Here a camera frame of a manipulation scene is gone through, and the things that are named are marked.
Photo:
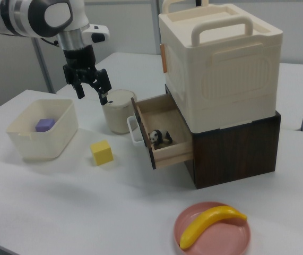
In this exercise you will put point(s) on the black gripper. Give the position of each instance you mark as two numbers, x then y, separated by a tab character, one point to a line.
78	61

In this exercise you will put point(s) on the panda toy figure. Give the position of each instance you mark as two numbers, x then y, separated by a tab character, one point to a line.
157	136

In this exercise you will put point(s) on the yellow cube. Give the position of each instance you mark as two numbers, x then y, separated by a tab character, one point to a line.
102	154

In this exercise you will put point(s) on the pink plate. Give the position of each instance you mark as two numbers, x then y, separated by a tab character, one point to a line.
220	239

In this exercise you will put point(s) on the purple cube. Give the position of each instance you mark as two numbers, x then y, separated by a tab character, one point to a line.
45	125

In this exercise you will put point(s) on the cream lidded trash can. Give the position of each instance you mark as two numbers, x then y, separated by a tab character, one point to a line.
116	117

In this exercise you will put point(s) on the grey metal pole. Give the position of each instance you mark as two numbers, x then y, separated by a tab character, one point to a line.
43	66

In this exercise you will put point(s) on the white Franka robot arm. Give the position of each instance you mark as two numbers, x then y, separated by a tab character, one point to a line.
21	16

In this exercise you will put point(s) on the dark wood cabinet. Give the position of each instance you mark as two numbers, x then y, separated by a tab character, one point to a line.
233	154

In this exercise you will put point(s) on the cream plastic storage box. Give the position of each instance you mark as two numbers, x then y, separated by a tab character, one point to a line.
220	79

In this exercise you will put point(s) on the yellow banana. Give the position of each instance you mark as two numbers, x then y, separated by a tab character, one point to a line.
207	220

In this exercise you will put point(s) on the orange storage box latch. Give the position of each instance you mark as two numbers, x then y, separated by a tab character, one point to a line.
163	58

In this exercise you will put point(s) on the white plastic bin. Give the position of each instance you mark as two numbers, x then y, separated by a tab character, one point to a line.
42	146

